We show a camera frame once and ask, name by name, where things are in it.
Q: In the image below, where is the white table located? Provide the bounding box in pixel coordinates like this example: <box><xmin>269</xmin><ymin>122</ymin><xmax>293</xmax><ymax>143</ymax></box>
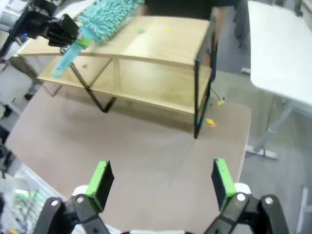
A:
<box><xmin>245</xmin><ymin>0</ymin><xmax>312</xmax><ymax>159</ymax></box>

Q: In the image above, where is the teal microfiber duster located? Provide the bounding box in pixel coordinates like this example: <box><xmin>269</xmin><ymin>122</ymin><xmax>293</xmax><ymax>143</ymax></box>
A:
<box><xmin>52</xmin><ymin>0</ymin><xmax>146</xmax><ymax>79</ymax></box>

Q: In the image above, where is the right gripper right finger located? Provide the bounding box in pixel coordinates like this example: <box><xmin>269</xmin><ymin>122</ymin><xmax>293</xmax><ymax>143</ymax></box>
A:
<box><xmin>204</xmin><ymin>158</ymin><xmax>291</xmax><ymax>234</ymax></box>

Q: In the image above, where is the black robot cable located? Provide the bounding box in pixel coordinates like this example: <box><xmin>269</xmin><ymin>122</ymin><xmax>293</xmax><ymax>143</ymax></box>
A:
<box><xmin>0</xmin><ymin>13</ymin><xmax>26</xmax><ymax>58</ymax></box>

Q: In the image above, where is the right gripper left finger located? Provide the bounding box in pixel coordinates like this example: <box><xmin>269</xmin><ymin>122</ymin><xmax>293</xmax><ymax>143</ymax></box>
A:
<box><xmin>34</xmin><ymin>160</ymin><xmax>116</xmax><ymax>234</ymax></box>

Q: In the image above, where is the clear plastic storage bin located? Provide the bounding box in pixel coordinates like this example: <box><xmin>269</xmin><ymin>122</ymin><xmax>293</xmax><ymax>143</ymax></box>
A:
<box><xmin>0</xmin><ymin>168</ymin><xmax>65</xmax><ymax>234</ymax></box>

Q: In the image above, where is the person in black shirt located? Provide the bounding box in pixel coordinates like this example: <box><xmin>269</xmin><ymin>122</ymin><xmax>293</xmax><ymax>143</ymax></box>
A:
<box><xmin>135</xmin><ymin>0</ymin><xmax>247</xmax><ymax>48</ymax></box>

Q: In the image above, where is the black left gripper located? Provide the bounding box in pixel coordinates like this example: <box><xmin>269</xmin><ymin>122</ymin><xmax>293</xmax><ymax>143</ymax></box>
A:
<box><xmin>23</xmin><ymin>4</ymin><xmax>91</xmax><ymax>55</ymax></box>

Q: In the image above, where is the person's left forearm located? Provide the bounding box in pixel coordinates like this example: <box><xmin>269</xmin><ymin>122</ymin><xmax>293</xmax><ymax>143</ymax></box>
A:
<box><xmin>211</xmin><ymin>6</ymin><xmax>228</xmax><ymax>49</ymax></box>

